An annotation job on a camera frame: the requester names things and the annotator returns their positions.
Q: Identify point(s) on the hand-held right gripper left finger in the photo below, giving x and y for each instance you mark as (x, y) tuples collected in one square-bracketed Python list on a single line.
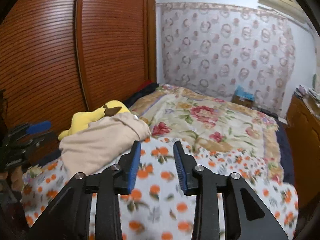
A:
[(133, 167)]

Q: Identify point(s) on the wall air conditioner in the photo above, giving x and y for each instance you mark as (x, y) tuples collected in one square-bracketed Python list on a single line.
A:
[(280, 0)]

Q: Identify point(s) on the peach printed t-shirt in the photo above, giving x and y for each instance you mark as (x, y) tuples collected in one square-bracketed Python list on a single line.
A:
[(100, 140)]

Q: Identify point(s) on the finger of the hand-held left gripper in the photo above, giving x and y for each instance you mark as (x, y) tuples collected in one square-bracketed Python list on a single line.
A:
[(40, 127), (48, 137)]

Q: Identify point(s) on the orange fruit print blanket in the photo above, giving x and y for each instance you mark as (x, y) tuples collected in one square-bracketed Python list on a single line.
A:
[(175, 195)]

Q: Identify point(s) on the brown slatted wooden wardrobe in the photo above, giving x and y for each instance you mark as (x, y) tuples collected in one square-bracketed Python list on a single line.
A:
[(75, 62)]

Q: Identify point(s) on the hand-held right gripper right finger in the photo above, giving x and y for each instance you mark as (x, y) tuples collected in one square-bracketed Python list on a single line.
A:
[(180, 170)]

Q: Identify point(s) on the floral blanket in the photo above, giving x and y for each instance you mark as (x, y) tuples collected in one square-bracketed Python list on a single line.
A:
[(212, 125)]

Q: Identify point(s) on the person's left hand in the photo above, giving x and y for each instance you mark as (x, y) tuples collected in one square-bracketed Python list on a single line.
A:
[(17, 177)]

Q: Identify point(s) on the yellow plush toy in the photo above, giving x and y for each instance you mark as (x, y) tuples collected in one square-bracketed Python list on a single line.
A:
[(92, 116)]

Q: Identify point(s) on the dark blue bed sheet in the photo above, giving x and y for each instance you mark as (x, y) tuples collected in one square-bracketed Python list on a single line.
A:
[(286, 150)]

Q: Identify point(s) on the blue item on box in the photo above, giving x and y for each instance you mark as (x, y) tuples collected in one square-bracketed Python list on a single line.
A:
[(243, 96)]

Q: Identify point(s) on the brown wooden cabinet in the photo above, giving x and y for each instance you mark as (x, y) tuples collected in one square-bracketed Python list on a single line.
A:
[(303, 135)]

